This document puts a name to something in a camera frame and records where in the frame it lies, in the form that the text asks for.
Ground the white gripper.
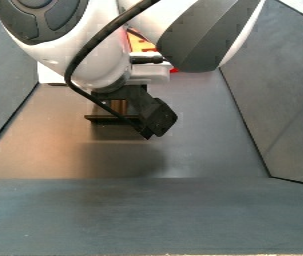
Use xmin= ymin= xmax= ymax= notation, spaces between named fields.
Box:
xmin=127 ymin=52 xmax=172 ymax=85

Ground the brown three prong object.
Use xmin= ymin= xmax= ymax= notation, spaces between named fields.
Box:
xmin=111 ymin=99 xmax=128 ymax=116

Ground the black curved fixture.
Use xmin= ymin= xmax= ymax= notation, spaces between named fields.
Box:
xmin=83 ymin=83 xmax=150 ymax=123

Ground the black cable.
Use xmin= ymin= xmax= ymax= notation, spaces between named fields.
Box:
xmin=63 ymin=0 xmax=162 ymax=132

